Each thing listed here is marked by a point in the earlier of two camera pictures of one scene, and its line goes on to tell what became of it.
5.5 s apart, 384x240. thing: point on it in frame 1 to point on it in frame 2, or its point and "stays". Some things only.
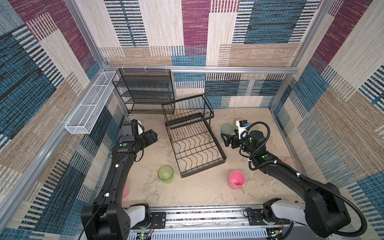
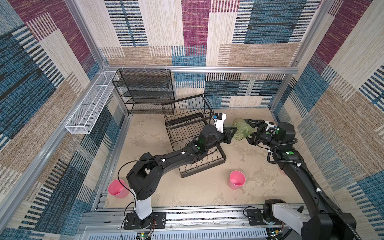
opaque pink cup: x=237 y=179 stays
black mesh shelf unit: x=146 y=91 stays
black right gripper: x=234 y=138 to x=259 y=129
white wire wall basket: x=89 y=111 stays
